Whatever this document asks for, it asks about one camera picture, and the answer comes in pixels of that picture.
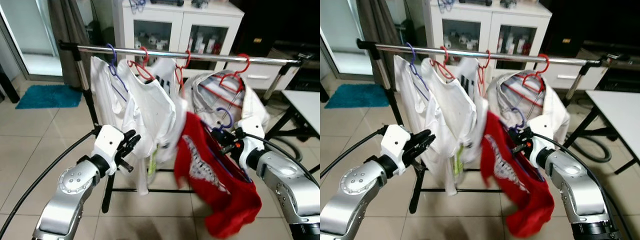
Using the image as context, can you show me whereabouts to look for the black chrome clothes rack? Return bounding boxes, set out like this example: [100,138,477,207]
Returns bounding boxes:
[58,40,312,214]
[356,38,631,214]

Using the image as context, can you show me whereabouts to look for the grey vacuum hose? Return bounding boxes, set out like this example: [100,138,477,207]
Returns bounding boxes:
[570,135,613,164]

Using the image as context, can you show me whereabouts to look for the teal floor rug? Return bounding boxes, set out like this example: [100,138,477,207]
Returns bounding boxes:
[324,83,390,109]
[15,84,84,110]

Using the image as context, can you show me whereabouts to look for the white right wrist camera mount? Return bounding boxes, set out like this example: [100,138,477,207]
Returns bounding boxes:
[527,131,556,169]
[234,117,266,171]

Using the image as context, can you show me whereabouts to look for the white t-shirt black letters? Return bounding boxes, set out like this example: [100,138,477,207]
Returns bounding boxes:
[452,56,483,101]
[149,56,185,101]

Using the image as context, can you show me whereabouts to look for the white table black legs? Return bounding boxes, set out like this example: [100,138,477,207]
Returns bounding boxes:
[562,90,640,176]
[264,90,321,141]

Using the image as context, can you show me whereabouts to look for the dark grey curtain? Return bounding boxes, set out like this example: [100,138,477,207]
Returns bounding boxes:
[356,0,408,91]
[47,0,99,90]

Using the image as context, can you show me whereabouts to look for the black tv stand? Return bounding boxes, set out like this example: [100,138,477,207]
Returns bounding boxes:
[580,40,640,91]
[270,40,321,63]

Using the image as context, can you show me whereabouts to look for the glass door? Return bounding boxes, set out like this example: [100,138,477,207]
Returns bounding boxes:
[320,0,373,76]
[0,0,65,82]

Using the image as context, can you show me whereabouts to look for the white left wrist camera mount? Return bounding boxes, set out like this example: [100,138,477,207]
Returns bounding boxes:
[91,124,125,176]
[380,124,412,177]

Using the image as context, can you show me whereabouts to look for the black television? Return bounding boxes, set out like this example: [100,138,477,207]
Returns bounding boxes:
[235,0,321,48]
[540,0,640,46]

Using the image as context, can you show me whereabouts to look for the red wire clothes hanger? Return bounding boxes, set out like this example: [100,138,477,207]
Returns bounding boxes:
[501,53,550,108]
[173,49,193,99]
[430,46,457,82]
[199,53,251,109]
[476,49,492,98]
[127,46,157,83]

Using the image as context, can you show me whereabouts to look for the purple wire clothes hanger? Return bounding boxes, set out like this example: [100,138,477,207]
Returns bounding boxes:
[202,107,252,182]
[106,43,130,103]
[406,42,431,101]
[507,106,546,182]

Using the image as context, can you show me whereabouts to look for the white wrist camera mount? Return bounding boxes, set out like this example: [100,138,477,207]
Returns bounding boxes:
[380,124,412,177]
[234,117,266,171]
[527,131,556,169]
[91,124,125,176]

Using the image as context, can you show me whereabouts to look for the red t-shirt white print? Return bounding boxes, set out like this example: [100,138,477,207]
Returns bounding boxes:
[480,111,556,238]
[173,112,263,239]

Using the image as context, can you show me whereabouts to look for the white jacket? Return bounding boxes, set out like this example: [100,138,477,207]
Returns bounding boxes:
[486,70,572,151]
[191,70,271,147]

